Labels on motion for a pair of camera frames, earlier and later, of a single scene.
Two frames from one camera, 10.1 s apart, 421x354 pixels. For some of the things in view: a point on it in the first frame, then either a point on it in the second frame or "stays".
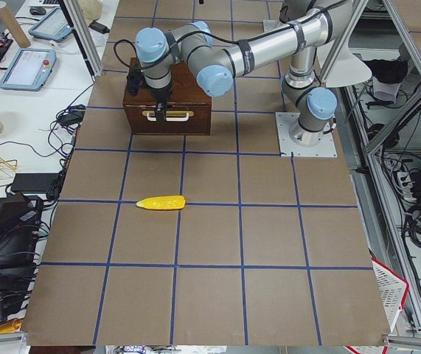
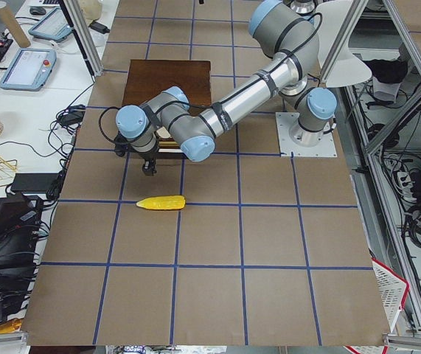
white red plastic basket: (393, 290) stays
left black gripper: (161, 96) → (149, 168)
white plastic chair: (348, 68) stays
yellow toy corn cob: (169, 202) stays
